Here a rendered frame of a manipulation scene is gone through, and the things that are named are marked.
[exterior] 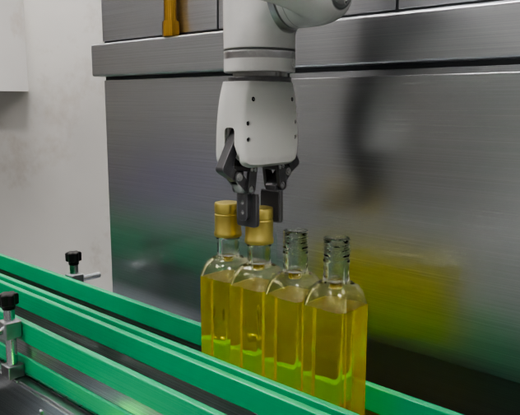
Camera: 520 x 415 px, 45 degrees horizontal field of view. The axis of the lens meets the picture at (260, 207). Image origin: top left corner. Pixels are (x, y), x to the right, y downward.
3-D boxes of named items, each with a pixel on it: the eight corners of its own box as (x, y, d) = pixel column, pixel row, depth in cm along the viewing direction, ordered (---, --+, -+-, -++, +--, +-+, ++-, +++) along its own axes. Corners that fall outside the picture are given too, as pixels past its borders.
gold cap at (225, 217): (208, 235, 82) (208, 202, 81) (229, 231, 84) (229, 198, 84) (225, 240, 80) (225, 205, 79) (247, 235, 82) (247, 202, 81)
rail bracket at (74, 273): (107, 314, 124) (104, 248, 122) (76, 324, 119) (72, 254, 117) (95, 310, 127) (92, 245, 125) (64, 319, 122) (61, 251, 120)
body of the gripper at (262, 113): (265, 72, 81) (265, 160, 82) (205, 69, 73) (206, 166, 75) (311, 70, 76) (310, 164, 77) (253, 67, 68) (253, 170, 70)
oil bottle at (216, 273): (258, 407, 86) (258, 253, 83) (229, 421, 82) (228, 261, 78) (229, 394, 90) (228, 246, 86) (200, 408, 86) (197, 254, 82)
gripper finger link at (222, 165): (246, 111, 74) (262, 150, 77) (205, 149, 70) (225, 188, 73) (253, 111, 74) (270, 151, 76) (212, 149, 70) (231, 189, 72)
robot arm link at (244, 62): (260, 55, 80) (260, 79, 81) (208, 51, 74) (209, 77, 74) (312, 51, 75) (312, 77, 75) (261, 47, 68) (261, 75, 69)
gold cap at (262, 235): (279, 242, 78) (280, 207, 77) (259, 247, 75) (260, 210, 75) (258, 238, 80) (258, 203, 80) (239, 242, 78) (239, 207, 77)
